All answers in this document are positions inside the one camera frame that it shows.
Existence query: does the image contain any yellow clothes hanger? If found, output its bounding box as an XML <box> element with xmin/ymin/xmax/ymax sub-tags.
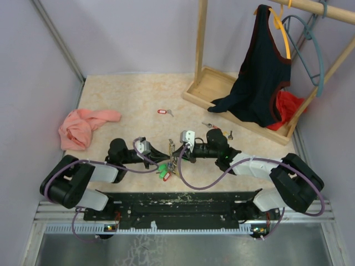
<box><xmin>269</xmin><ymin>4</ymin><xmax>291</xmax><ymax>59</ymax></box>

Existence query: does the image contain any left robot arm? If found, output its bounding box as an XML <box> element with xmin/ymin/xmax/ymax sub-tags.
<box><xmin>39</xmin><ymin>137</ymin><xmax>170</xmax><ymax>220</ymax></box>

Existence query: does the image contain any blue-grey clothes hanger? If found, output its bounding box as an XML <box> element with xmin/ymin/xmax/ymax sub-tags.
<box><xmin>282</xmin><ymin>14</ymin><xmax>325</xmax><ymax>97</ymax></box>

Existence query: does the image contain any red cloth in rack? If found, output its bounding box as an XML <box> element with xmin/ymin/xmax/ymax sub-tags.
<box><xmin>267</xmin><ymin>91</ymin><xmax>305</xmax><ymax>131</ymax></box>

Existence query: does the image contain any grey wall corner rail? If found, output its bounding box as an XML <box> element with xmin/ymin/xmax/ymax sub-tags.
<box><xmin>29</xmin><ymin>0</ymin><xmax>85</xmax><ymax>83</ymax></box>

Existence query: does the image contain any key with yellow ring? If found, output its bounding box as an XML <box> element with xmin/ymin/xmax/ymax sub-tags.
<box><xmin>223</xmin><ymin>131</ymin><xmax>234</xmax><ymax>140</ymax></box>

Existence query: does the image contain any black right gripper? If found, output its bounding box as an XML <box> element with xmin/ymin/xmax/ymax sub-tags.
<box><xmin>173</xmin><ymin>143</ymin><xmax>219</xmax><ymax>163</ymax></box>

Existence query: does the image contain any wooden clothes rack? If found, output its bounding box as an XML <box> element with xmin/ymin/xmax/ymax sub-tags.
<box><xmin>182</xmin><ymin>1</ymin><xmax>354</xmax><ymax>145</ymax></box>

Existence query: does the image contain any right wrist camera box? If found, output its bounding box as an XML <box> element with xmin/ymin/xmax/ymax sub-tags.
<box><xmin>180</xmin><ymin>130</ymin><xmax>195</xmax><ymax>152</ymax></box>

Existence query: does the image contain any pink crumpled cloth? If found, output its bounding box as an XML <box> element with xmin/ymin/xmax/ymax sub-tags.
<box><xmin>58</xmin><ymin>109</ymin><xmax>121</xmax><ymax>151</ymax></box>

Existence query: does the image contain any large keyring with coloured tags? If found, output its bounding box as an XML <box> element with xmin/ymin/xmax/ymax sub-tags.
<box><xmin>156</xmin><ymin>139</ymin><xmax>178</xmax><ymax>182</ymax></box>

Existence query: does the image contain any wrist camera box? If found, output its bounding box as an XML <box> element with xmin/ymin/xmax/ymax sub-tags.
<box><xmin>134</xmin><ymin>137</ymin><xmax>151</xmax><ymax>156</ymax></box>
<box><xmin>180</xmin><ymin>130</ymin><xmax>195</xmax><ymax>152</ymax></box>

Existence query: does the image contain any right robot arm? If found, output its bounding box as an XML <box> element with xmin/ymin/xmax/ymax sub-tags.
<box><xmin>173</xmin><ymin>129</ymin><xmax>325</xmax><ymax>219</ymax></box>

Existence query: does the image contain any dark navy tank top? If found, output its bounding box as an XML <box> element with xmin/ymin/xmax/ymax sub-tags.
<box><xmin>207</xmin><ymin>4</ymin><xmax>291</xmax><ymax>131</ymax></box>

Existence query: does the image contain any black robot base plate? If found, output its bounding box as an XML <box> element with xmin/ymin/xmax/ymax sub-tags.
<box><xmin>84</xmin><ymin>192</ymin><xmax>281</xmax><ymax>237</ymax></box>

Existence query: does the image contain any key with long red tag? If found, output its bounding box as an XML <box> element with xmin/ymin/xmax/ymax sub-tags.
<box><xmin>202</xmin><ymin>122</ymin><xmax>219</xmax><ymax>129</ymax></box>

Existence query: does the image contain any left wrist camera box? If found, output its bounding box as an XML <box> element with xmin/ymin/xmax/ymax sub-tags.
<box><xmin>134</xmin><ymin>137</ymin><xmax>151</xmax><ymax>156</ymax></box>

